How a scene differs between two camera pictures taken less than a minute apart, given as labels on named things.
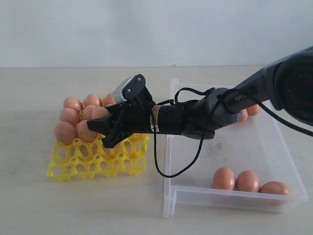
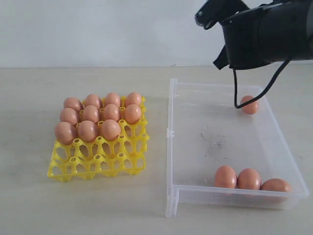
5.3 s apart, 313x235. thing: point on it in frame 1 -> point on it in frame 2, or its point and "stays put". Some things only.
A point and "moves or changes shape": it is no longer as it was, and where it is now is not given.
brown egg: (110, 100) stays put
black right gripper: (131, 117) -> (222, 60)
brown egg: (93, 99) stays put
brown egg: (99, 112) moves or changes shape
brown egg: (73, 103) stays put
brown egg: (69, 115) stays put
